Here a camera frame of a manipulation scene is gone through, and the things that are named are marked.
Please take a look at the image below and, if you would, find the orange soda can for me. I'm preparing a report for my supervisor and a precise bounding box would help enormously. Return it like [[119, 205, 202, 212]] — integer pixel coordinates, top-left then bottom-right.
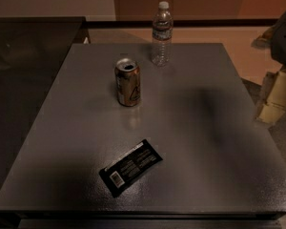
[[114, 58, 140, 107]]

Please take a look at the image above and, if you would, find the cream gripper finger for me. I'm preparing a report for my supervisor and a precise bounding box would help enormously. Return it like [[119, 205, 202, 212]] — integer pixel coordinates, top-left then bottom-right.
[[255, 66, 286, 124]]

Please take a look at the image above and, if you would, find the dark side table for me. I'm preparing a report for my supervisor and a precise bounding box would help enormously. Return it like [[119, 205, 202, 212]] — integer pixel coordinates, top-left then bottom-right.
[[0, 17, 83, 189]]

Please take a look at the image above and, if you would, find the black snack packet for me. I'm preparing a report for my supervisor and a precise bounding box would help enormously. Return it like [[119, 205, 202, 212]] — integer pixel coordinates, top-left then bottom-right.
[[99, 139, 163, 198]]

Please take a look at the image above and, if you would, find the clear plastic water bottle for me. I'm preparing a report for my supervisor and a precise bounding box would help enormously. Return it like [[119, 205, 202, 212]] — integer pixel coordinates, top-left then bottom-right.
[[151, 1, 174, 67]]

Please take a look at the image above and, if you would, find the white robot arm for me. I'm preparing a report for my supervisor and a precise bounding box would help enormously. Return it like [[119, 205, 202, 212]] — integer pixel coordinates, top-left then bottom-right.
[[253, 11, 286, 124]]

